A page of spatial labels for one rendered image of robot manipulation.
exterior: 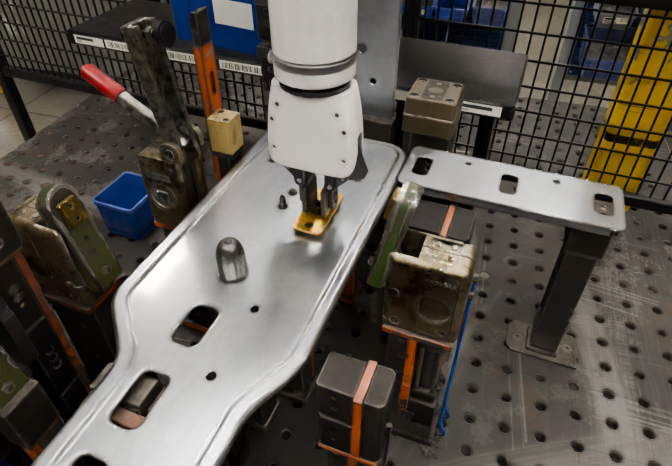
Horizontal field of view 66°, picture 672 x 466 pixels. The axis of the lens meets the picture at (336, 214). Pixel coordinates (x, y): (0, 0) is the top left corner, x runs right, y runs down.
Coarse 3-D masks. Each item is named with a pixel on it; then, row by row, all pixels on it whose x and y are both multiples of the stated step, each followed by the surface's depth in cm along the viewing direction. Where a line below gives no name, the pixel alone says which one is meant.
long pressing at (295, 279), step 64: (256, 192) 69; (384, 192) 69; (192, 256) 59; (256, 256) 59; (320, 256) 59; (128, 320) 52; (256, 320) 52; (320, 320) 53; (128, 384) 47; (192, 384) 47; (256, 384) 47; (64, 448) 42; (128, 448) 42; (192, 448) 42
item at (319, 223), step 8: (312, 208) 64; (320, 208) 63; (336, 208) 65; (304, 216) 64; (312, 216) 64; (320, 216) 64; (328, 216) 64; (296, 224) 63; (304, 224) 63; (312, 224) 63; (320, 224) 63; (312, 232) 61; (320, 232) 61
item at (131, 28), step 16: (128, 32) 57; (144, 32) 57; (160, 32) 56; (128, 48) 58; (144, 48) 57; (160, 48) 60; (144, 64) 58; (160, 64) 61; (144, 80) 60; (160, 80) 62; (176, 80) 63; (160, 96) 61; (176, 96) 63; (160, 112) 62; (176, 112) 65; (160, 128) 64; (176, 128) 67; (192, 128) 66; (192, 144) 67
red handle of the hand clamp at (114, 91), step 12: (84, 72) 64; (96, 72) 64; (96, 84) 64; (108, 84) 64; (108, 96) 65; (120, 96) 65; (132, 96) 66; (132, 108) 65; (144, 108) 66; (144, 120) 65; (156, 132) 66
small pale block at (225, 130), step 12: (216, 120) 71; (228, 120) 71; (240, 120) 73; (216, 132) 72; (228, 132) 71; (240, 132) 74; (216, 144) 73; (228, 144) 72; (240, 144) 75; (228, 156) 74; (240, 156) 76; (228, 168) 76
